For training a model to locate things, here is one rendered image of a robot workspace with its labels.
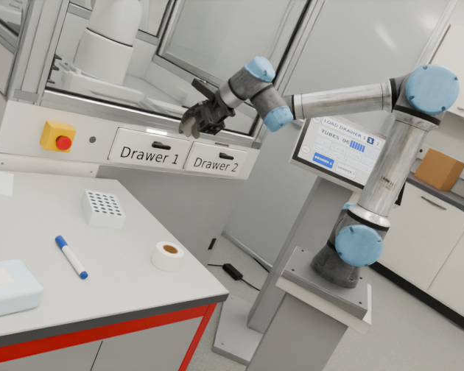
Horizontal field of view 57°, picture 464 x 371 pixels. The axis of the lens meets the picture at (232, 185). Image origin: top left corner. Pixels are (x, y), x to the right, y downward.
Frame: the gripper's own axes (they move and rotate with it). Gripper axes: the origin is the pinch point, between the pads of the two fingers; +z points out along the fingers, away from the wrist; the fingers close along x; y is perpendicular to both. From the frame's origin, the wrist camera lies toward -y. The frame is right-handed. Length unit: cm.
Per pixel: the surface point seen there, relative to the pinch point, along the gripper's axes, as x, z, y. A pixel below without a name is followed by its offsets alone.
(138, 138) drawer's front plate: -7.3, 12.4, -2.7
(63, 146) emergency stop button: -33.1, 12.6, 4.0
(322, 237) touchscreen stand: 95, 20, 32
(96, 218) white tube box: -31.4, 6.9, 27.7
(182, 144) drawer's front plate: 11.1, 12.1, -2.9
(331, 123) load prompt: 87, -11, -13
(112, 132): -15.7, 13.6, -4.2
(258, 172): 155, 81, -42
